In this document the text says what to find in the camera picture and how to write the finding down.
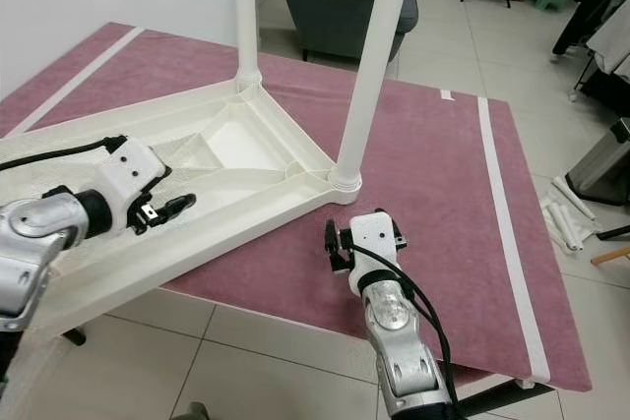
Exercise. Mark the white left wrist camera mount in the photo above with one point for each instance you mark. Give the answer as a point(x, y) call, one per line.
point(133, 169)

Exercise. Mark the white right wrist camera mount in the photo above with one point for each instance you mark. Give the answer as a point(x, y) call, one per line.
point(374, 238)

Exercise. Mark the maroon cloth with white stripes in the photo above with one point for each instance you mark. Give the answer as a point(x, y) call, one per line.
point(433, 213)

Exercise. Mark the white plastic tube bundle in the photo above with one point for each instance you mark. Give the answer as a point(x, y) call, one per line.
point(566, 215)

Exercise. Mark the light wooden stick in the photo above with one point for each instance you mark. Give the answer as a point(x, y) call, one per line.
point(612, 256)

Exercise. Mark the dark grey armchair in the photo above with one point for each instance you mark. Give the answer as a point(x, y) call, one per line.
point(345, 7)

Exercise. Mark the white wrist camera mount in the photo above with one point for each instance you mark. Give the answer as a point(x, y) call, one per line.
point(374, 238)
point(133, 169)

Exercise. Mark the white plastic table leg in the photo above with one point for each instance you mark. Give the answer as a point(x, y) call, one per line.
point(374, 66)
point(246, 7)

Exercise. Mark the steel trash bin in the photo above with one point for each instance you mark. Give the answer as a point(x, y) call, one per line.
point(605, 164)

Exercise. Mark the black tripod stand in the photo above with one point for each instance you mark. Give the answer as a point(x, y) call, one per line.
point(615, 233)

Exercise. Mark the white plastic children table top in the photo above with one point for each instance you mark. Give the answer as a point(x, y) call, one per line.
point(256, 159)

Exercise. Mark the dark robot left foot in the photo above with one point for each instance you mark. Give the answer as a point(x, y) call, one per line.
point(192, 413)

